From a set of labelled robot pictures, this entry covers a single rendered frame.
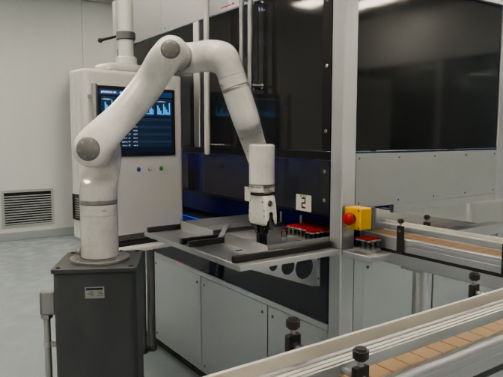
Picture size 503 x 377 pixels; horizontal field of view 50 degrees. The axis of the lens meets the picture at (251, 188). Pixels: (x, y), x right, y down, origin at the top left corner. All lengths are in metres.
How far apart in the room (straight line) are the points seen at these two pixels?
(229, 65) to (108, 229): 0.64
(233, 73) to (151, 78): 0.25
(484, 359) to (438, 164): 1.32
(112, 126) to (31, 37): 5.46
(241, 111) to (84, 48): 5.68
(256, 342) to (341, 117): 1.05
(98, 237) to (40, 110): 5.35
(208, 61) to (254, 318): 1.12
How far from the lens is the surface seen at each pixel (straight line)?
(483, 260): 1.64
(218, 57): 1.71
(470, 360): 0.93
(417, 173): 2.10
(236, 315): 2.43
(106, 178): 1.79
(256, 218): 1.74
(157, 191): 2.56
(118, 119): 1.72
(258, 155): 1.70
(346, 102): 1.81
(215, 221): 2.29
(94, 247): 1.77
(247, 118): 1.69
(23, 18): 7.14
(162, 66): 1.67
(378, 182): 1.93
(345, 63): 1.82
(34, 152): 7.02
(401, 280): 2.11
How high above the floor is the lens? 1.27
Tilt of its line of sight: 6 degrees down
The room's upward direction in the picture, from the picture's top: straight up
